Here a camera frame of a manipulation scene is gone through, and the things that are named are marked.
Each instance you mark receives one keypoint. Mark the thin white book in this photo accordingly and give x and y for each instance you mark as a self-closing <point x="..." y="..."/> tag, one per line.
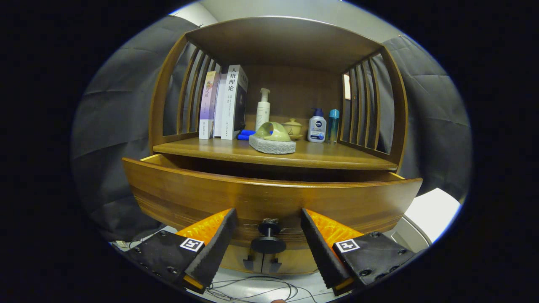
<point x="220" y="113"/>

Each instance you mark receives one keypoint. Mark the blue folded cloth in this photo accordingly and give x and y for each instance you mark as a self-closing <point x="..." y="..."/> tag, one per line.
<point x="245" y="134"/>

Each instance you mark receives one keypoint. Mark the pink and purple book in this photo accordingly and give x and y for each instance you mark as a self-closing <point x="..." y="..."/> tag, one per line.
<point x="208" y="105"/>

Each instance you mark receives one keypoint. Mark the yellow lidded teacup with saucer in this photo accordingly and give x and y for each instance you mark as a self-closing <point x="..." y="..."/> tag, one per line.
<point x="293" y="127"/>

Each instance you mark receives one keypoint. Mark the black round drawer knob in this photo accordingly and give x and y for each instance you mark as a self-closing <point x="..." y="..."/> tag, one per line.
<point x="268" y="245"/>

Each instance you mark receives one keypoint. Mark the teal clear bottle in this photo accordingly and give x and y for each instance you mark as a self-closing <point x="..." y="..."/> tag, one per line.
<point x="333" y="126"/>

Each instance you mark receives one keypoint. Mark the wooden countertop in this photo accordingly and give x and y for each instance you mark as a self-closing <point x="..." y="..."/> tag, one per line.
<point x="328" y="155"/>

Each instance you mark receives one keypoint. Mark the black backdrop cloth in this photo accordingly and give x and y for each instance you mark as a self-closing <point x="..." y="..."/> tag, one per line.
<point x="113" y="147"/>

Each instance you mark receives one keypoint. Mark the wooden drawer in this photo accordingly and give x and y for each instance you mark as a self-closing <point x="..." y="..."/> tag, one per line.
<point x="252" y="198"/>

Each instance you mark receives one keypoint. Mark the white pump bottle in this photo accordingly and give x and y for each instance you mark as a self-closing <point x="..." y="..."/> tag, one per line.
<point x="262" y="113"/>

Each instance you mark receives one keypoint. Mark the wooden cabinet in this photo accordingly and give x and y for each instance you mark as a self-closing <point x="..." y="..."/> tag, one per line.
<point x="294" y="92"/>

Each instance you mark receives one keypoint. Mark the thick white and black book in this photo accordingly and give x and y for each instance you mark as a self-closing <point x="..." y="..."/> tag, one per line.
<point x="230" y="105"/>

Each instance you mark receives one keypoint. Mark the white side cabinet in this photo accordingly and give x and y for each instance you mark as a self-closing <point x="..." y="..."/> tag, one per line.
<point x="433" y="210"/>

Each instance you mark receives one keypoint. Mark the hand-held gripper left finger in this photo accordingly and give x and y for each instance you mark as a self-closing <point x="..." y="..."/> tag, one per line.
<point x="217" y="248"/>

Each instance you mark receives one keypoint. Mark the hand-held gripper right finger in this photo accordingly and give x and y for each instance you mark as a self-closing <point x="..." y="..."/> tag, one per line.
<point x="322" y="252"/>

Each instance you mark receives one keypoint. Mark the white lotion bottle blue cap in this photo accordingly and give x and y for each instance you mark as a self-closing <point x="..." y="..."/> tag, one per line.
<point x="316" y="126"/>

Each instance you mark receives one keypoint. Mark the wooden cabinet door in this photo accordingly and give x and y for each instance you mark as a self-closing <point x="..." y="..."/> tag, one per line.
<point x="294" y="261"/>
<point x="238" y="259"/>

